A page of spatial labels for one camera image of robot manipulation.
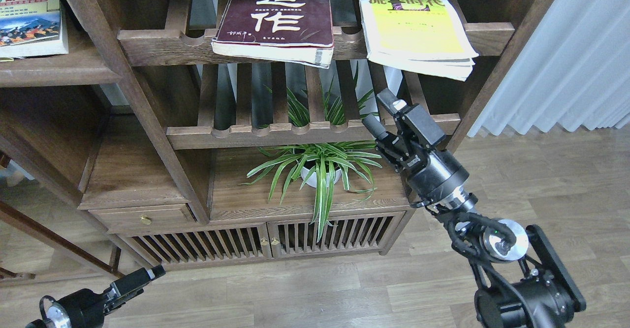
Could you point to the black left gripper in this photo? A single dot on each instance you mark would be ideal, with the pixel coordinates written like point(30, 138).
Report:
point(85, 309)

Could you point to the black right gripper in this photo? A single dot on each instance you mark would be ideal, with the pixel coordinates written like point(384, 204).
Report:
point(433, 177)

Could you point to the yellow green cover book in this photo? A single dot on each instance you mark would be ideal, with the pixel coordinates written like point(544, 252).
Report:
point(421, 36)

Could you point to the maroon book white characters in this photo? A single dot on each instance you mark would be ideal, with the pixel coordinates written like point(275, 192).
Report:
point(291, 31)

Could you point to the colourful 300 paperback book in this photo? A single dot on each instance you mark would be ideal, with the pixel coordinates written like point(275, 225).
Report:
point(27, 6)

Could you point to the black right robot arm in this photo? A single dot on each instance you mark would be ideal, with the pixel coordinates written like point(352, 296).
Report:
point(521, 281)

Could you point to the left slatted cabinet door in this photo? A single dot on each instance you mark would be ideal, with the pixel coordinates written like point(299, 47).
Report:
point(202, 247)

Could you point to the slatted cabinet door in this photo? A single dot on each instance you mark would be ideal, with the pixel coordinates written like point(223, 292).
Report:
point(202, 247)
point(345, 235)

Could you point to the brass drawer knob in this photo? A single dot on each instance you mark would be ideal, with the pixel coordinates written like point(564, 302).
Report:
point(145, 220)

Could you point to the wooden drawer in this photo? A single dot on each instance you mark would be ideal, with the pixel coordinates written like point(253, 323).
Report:
point(118, 219)

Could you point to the green spider plant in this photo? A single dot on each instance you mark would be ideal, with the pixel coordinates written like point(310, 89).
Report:
point(354, 158)

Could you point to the white plant pot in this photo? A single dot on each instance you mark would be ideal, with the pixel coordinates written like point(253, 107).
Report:
point(310, 176)

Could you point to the right slatted cabinet door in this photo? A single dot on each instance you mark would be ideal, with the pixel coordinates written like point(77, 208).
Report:
point(345, 235)

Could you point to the dark wooden bookshelf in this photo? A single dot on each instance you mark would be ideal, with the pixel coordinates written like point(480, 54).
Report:
point(143, 112)

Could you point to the white pleated curtain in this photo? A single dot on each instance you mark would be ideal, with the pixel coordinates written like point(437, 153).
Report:
point(573, 73)

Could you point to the white book under paperback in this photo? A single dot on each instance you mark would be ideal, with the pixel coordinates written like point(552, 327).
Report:
point(49, 47)

